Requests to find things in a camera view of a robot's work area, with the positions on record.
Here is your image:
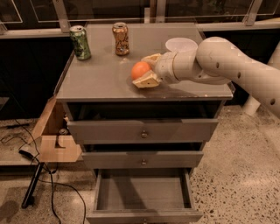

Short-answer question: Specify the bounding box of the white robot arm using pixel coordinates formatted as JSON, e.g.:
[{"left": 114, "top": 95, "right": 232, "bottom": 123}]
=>
[{"left": 132, "top": 37, "right": 280, "bottom": 117}]

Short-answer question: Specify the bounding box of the white ceramic bowl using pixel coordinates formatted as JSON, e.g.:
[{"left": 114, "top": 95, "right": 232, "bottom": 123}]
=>
[{"left": 165, "top": 38, "right": 198, "bottom": 53}]

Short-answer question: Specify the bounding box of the grey drawer cabinet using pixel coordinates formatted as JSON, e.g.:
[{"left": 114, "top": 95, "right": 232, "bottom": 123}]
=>
[{"left": 53, "top": 22, "right": 236, "bottom": 224}]

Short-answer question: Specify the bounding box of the orange soda can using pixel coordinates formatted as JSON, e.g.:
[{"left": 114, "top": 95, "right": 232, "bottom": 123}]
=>
[{"left": 112, "top": 22, "right": 130, "bottom": 56}]

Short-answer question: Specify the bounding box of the grey drawer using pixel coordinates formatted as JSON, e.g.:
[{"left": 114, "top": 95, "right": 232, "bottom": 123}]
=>
[
  {"left": 81, "top": 143, "right": 203, "bottom": 169},
  {"left": 62, "top": 101, "right": 226, "bottom": 145},
  {"left": 87, "top": 168, "right": 203, "bottom": 224}
]

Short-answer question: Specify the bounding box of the grey top drawer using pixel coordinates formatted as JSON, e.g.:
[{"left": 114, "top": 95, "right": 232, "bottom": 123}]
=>
[{"left": 62, "top": 101, "right": 226, "bottom": 145}]

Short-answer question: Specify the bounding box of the grey bottom drawer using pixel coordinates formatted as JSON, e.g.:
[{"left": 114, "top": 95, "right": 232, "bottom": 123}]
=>
[{"left": 87, "top": 168, "right": 203, "bottom": 224}]

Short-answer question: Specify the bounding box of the white angled pole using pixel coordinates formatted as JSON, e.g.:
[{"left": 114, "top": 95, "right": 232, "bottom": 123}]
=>
[{"left": 242, "top": 42, "right": 280, "bottom": 116}]

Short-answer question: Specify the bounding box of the black table leg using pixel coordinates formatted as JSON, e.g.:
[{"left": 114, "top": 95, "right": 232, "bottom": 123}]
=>
[{"left": 21, "top": 163, "right": 44, "bottom": 209}]

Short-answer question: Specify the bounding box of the cardboard box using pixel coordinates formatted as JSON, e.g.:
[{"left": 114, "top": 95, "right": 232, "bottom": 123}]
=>
[{"left": 28, "top": 96, "right": 81, "bottom": 163}]

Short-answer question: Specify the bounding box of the orange fruit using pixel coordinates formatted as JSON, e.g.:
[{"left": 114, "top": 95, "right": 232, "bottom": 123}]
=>
[{"left": 131, "top": 61, "right": 151, "bottom": 81}]

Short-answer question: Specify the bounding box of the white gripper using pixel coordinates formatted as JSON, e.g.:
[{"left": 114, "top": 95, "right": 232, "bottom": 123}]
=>
[{"left": 132, "top": 52, "right": 179, "bottom": 88}]

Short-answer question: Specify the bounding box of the grey middle drawer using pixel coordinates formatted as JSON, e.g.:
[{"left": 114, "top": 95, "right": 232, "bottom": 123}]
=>
[{"left": 81, "top": 143, "right": 203, "bottom": 169}]

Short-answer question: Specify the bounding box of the black cable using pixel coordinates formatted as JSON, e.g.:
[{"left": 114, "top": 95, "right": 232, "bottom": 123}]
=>
[{"left": 0, "top": 118, "right": 88, "bottom": 224}]

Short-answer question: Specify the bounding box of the metal window railing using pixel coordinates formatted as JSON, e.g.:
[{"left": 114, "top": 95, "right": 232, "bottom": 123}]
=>
[{"left": 0, "top": 0, "right": 280, "bottom": 39}]

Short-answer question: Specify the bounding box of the green soda can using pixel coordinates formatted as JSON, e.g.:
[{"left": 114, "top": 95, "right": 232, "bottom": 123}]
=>
[{"left": 70, "top": 25, "right": 91, "bottom": 60}]

